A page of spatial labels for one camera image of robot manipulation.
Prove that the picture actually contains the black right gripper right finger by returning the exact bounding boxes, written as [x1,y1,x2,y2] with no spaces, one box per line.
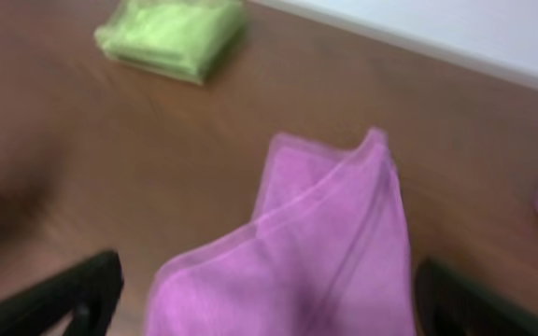
[414,259,538,336]

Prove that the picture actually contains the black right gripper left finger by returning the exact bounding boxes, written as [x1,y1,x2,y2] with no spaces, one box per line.
[0,250,124,336]

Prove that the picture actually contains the purple microfiber cloth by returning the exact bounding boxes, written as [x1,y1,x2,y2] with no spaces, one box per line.
[144,129,415,335]

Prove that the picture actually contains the folded green cloth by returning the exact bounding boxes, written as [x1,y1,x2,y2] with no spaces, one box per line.
[94,0,248,85]

